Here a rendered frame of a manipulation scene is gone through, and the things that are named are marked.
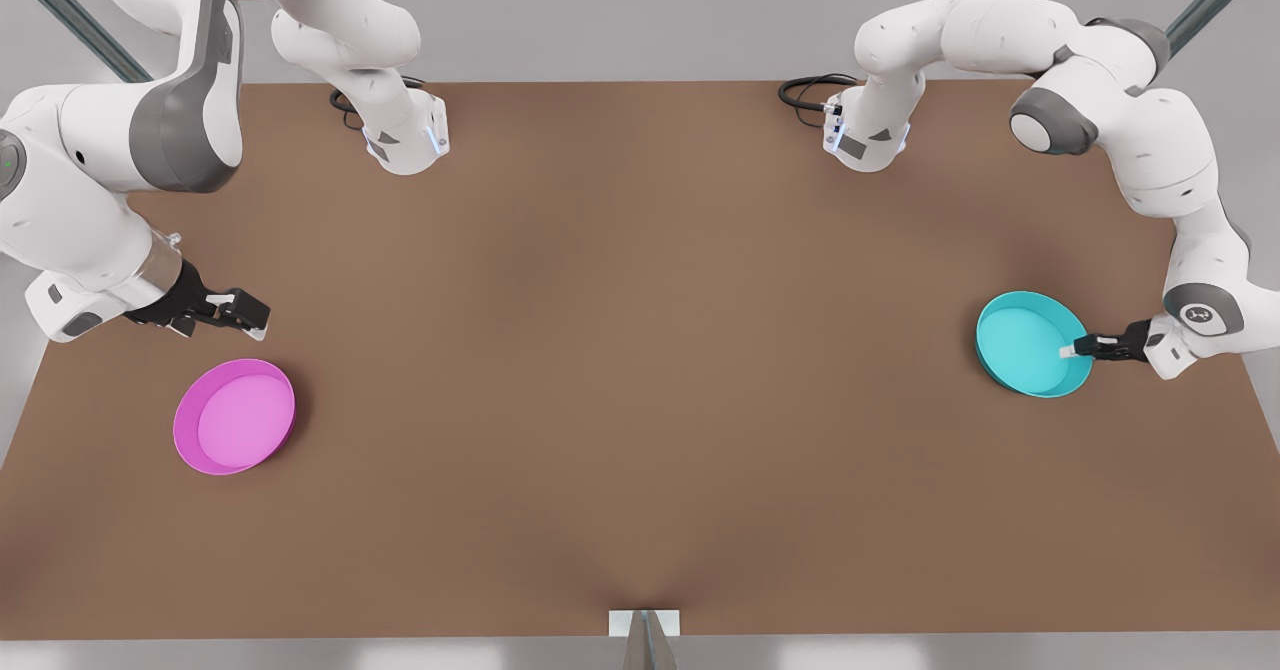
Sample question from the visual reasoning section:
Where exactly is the pink plate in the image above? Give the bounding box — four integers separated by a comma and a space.
173, 358, 297, 477

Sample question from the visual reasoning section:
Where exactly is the silver frame post with foot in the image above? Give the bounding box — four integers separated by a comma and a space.
609, 609, 681, 670

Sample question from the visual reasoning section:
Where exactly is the black cable loop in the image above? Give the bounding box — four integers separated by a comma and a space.
329, 75, 429, 132
778, 73, 863, 129

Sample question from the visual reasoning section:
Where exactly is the blue plate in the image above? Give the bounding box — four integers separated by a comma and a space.
975, 291, 1094, 399

